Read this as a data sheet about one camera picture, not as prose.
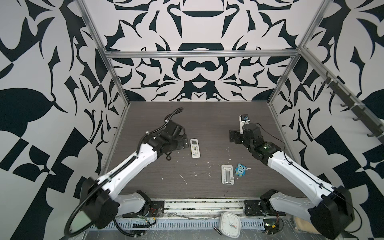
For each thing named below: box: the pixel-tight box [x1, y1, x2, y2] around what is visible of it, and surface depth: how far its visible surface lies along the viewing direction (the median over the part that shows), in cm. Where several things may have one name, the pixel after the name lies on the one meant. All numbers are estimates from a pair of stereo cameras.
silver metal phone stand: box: [221, 164, 235, 186], surface depth 86 cm
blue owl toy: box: [235, 163, 247, 177], surface depth 87 cm
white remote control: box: [190, 138, 201, 159], surface depth 95 cm
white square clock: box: [220, 212, 241, 239], surface depth 69 cm
